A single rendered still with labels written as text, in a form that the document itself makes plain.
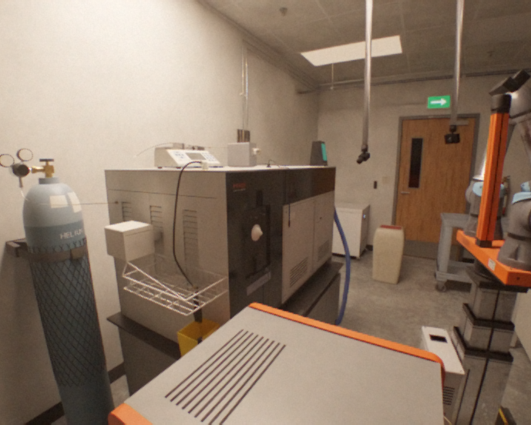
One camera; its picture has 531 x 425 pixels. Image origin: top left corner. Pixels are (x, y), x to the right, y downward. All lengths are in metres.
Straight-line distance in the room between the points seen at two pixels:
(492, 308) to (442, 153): 3.54
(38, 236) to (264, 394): 1.17
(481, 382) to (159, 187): 1.47
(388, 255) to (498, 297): 2.35
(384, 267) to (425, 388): 3.13
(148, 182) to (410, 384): 0.98
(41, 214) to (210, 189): 0.78
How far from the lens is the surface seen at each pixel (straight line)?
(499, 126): 1.23
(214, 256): 0.91
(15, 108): 1.74
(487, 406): 1.54
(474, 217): 1.41
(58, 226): 1.39
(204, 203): 0.89
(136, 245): 1.01
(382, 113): 4.73
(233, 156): 1.46
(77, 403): 1.79
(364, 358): 0.55
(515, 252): 1.08
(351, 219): 4.13
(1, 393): 2.01
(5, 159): 1.42
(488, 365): 1.41
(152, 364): 1.46
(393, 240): 3.49
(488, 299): 1.30
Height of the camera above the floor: 1.46
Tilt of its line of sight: 11 degrees down
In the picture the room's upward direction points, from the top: straight up
